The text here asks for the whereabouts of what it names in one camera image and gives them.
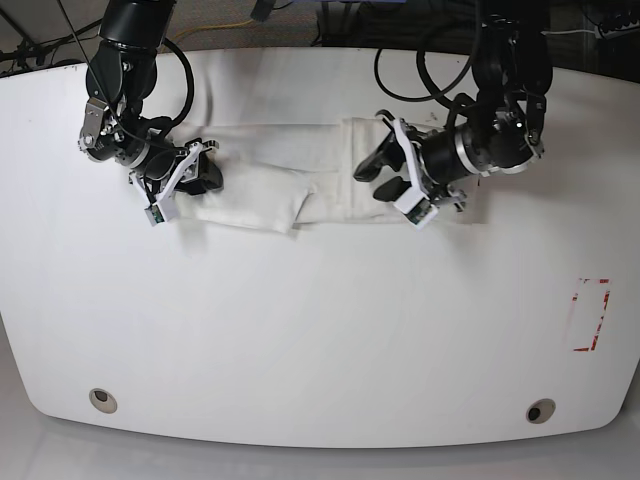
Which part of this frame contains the red tape rectangle marker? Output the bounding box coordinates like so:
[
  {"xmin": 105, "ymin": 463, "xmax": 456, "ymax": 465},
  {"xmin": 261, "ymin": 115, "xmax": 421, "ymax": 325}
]
[{"xmin": 567, "ymin": 278, "xmax": 612, "ymax": 352}]

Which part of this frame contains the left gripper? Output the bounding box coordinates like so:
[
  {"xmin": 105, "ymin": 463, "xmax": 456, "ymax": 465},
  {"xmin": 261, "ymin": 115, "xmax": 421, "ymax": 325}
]
[{"xmin": 353, "ymin": 127, "xmax": 472, "ymax": 208}]

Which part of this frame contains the left table grommet hole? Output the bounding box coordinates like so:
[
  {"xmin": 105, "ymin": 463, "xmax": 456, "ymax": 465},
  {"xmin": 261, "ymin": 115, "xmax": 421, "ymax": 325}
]
[{"xmin": 89, "ymin": 388, "xmax": 118, "ymax": 414}]

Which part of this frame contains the white printed T-shirt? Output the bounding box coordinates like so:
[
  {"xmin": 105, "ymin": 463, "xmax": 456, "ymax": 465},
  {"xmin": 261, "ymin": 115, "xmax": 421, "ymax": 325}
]
[{"xmin": 175, "ymin": 118, "xmax": 405, "ymax": 233}]

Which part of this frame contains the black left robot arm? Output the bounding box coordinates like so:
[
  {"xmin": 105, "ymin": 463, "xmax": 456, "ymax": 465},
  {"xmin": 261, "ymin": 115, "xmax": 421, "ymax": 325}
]
[{"xmin": 404, "ymin": 7, "xmax": 553, "ymax": 210}]

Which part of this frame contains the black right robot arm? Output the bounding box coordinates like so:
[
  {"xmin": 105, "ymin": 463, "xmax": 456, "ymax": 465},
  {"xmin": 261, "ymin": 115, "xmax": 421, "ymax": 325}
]
[{"xmin": 79, "ymin": 1, "xmax": 224, "ymax": 202}]

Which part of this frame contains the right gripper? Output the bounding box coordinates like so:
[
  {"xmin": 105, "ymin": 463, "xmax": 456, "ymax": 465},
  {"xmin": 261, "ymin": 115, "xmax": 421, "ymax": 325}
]
[{"xmin": 133, "ymin": 142, "xmax": 224, "ymax": 198}]

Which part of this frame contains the right table grommet hole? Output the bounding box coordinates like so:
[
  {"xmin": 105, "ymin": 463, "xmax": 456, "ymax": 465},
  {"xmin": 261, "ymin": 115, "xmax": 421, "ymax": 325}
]
[{"xmin": 526, "ymin": 398, "xmax": 556, "ymax": 425}]

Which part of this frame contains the table grommet hole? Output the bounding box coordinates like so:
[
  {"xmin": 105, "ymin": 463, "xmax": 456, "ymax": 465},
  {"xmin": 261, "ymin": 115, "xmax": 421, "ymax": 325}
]
[
  {"xmin": 526, "ymin": 398, "xmax": 556, "ymax": 425},
  {"xmin": 89, "ymin": 388, "xmax": 118, "ymax": 414}
]

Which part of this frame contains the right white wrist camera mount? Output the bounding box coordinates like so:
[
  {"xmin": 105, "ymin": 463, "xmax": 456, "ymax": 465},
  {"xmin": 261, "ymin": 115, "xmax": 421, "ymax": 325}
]
[{"xmin": 129, "ymin": 138, "xmax": 219, "ymax": 226}]

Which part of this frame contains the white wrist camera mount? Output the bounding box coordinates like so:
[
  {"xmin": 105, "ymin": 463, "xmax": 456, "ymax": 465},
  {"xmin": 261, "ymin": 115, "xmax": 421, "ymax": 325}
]
[
  {"xmin": 129, "ymin": 138, "xmax": 219, "ymax": 226},
  {"xmin": 380, "ymin": 117, "xmax": 467, "ymax": 230}
]

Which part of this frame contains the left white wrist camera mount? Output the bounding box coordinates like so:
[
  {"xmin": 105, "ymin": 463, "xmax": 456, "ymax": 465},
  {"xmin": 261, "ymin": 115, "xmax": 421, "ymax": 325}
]
[{"xmin": 380, "ymin": 117, "xmax": 467, "ymax": 230}]

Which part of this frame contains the yellow cable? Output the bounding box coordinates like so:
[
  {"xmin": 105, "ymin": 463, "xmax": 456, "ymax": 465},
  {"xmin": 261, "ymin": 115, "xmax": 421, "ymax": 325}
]
[{"xmin": 159, "ymin": 12, "xmax": 261, "ymax": 54}]

